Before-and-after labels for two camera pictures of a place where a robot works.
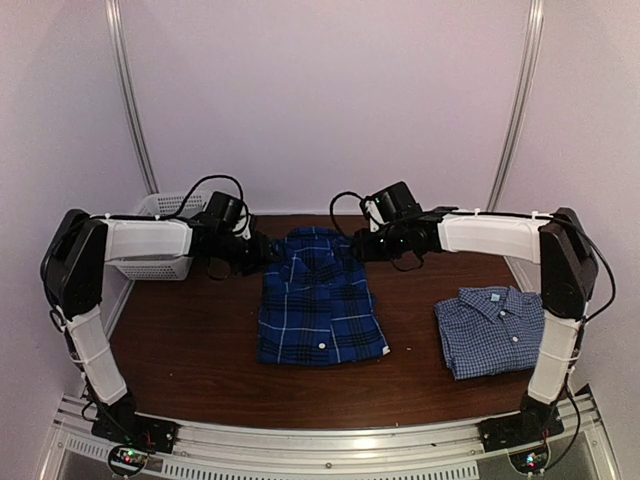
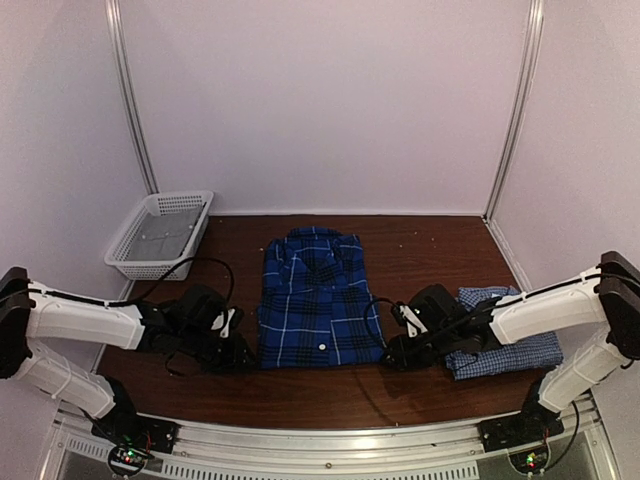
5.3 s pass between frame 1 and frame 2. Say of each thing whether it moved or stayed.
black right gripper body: moved
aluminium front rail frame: stayed
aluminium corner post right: stayed
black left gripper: moved
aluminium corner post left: stayed
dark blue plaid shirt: stayed
